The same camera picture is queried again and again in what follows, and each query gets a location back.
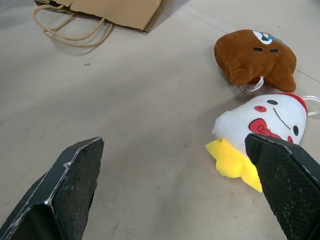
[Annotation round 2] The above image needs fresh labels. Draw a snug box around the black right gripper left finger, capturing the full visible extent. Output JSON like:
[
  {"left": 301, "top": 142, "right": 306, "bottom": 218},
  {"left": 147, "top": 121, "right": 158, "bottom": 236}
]
[{"left": 0, "top": 136, "right": 105, "bottom": 240}]

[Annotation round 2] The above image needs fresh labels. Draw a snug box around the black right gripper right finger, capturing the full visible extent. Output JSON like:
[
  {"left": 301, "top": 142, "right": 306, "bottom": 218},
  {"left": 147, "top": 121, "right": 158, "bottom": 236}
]
[{"left": 244, "top": 133, "right": 320, "bottom": 240}]

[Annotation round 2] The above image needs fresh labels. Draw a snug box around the brown paper bag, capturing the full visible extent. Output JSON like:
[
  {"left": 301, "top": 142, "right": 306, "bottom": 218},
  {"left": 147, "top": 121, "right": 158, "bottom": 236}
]
[{"left": 32, "top": 0, "right": 163, "bottom": 49}]

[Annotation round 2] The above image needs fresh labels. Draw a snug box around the white and yellow plush toy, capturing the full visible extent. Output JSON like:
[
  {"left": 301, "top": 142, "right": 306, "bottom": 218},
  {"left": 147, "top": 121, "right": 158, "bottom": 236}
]
[{"left": 205, "top": 92, "right": 320, "bottom": 194}]

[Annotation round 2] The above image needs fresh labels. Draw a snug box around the brown plush toy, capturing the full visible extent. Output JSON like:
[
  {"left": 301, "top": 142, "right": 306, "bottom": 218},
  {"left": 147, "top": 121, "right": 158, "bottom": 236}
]
[{"left": 213, "top": 29, "right": 298, "bottom": 95}]

